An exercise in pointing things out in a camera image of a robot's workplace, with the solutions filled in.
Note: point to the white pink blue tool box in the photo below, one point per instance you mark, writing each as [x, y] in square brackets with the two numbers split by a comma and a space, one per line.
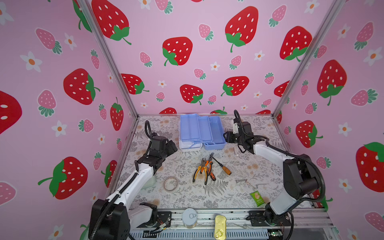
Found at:
[197, 132]

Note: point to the orange black combination pliers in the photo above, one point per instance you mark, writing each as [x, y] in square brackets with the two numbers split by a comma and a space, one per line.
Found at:
[209, 169]

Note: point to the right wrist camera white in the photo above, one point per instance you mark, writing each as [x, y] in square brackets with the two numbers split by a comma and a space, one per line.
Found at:
[235, 127]

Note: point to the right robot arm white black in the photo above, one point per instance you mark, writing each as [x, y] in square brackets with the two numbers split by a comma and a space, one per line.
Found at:
[302, 179]

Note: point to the green snack packet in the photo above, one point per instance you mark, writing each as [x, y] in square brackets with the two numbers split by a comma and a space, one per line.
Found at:
[256, 196]

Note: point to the gold oval tin can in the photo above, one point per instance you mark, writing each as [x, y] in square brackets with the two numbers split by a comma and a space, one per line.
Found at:
[220, 228]

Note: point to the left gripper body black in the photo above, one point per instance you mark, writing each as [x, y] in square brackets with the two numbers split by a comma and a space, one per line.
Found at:
[168, 151]

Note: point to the metal bolt screw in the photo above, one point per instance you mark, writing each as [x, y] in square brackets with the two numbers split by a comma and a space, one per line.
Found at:
[244, 180]

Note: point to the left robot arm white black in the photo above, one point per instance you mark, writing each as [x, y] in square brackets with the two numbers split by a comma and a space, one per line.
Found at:
[112, 219]

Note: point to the clear tape roll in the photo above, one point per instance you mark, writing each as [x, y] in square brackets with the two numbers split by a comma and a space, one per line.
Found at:
[171, 184]

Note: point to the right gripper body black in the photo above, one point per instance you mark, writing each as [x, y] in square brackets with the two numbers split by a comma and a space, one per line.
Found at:
[234, 138]

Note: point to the round silver tin can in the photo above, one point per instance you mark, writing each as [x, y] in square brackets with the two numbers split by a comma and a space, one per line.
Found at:
[190, 218]

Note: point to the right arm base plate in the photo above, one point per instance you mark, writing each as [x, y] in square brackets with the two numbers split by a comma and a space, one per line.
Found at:
[268, 219]

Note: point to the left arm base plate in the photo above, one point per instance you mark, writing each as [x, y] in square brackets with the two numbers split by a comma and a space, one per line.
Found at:
[163, 217]

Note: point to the aluminium front rail frame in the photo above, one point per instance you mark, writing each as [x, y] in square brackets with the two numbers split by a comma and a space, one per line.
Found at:
[306, 224]

